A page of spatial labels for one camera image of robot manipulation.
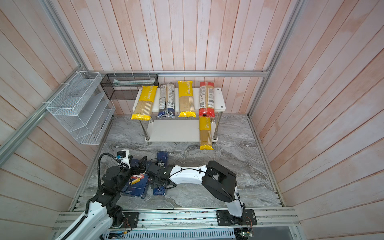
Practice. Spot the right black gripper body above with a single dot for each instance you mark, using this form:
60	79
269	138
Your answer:
160	181

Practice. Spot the blue Barilla rigatoni box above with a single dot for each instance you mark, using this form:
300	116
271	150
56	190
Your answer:
138	184

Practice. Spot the blue Barilla spaghetti box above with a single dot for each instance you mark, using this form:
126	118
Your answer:
162	161

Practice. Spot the yellow Pastatime spaghetti bag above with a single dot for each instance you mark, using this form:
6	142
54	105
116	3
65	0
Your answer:
186	100
205	133
144	107

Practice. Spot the dark blue spaghetti bag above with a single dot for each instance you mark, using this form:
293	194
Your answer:
167	101

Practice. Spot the red spaghetti bag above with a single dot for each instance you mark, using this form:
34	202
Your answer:
206	100

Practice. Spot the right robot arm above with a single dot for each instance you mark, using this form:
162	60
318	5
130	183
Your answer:
215	178

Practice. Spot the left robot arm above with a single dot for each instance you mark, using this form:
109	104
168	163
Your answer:
102	212

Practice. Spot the white two-tier shelf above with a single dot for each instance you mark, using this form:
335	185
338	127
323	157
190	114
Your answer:
178	130

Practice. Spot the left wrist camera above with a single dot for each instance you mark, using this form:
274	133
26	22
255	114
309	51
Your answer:
123	158

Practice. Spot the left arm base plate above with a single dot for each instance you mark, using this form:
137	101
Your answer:
126	220

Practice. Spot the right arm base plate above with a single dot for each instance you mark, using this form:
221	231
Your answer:
225	219

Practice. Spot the white wire mesh organizer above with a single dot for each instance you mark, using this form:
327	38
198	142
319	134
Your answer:
84	113

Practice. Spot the black mesh wall basket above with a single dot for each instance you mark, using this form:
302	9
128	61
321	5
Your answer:
125	87

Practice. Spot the aluminium mounting rail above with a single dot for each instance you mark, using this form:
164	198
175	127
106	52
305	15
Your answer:
167	219

